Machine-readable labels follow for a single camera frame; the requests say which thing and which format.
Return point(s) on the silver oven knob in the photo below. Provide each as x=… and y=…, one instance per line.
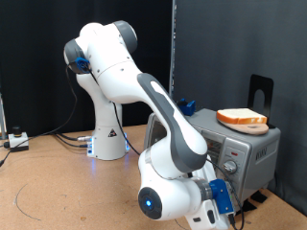
x=230, y=166

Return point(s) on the black metal bookend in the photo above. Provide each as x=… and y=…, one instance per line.
x=254, y=83

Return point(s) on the white bread slice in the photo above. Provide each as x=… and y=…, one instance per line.
x=240, y=115

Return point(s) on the emergency stop button box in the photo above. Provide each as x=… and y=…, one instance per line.
x=19, y=142

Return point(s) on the silver toaster oven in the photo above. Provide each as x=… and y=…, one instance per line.
x=265, y=159

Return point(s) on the metal post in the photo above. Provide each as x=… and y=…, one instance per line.
x=2, y=121

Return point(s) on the small round wooden board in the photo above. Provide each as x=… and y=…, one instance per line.
x=252, y=129

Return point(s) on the vertical metal pole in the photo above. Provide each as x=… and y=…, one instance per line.
x=172, y=48

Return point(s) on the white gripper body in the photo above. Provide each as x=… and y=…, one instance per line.
x=207, y=220

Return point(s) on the black foam pad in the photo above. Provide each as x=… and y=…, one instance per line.
x=249, y=206
x=259, y=197

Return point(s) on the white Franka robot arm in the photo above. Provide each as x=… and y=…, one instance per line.
x=105, y=140

